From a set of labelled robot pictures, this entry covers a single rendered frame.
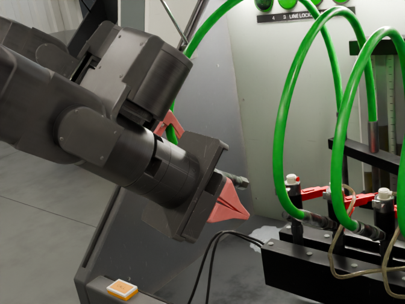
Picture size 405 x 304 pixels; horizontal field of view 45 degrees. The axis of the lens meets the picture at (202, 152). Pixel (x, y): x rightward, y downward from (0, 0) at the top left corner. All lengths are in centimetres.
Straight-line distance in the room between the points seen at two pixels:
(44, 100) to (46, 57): 38
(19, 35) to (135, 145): 36
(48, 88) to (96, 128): 5
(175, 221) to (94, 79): 15
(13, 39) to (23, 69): 40
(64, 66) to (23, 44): 6
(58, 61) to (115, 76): 32
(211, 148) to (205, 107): 68
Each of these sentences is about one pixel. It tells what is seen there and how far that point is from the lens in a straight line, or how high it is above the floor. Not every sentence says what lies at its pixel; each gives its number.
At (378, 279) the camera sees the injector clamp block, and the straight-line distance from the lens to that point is 82.
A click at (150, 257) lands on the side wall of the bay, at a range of 108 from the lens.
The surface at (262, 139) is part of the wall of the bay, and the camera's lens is 123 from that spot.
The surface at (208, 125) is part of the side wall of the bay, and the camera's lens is 115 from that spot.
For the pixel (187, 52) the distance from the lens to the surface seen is 76.
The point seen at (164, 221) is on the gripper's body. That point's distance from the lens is 47.
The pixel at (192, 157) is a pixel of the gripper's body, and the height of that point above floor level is 129.
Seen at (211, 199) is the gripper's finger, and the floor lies 125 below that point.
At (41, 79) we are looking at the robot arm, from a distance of 34.
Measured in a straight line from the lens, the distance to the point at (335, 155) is 63.
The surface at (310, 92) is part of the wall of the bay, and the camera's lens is 112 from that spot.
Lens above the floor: 145
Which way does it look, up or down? 19 degrees down
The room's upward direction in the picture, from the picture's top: 10 degrees counter-clockwise
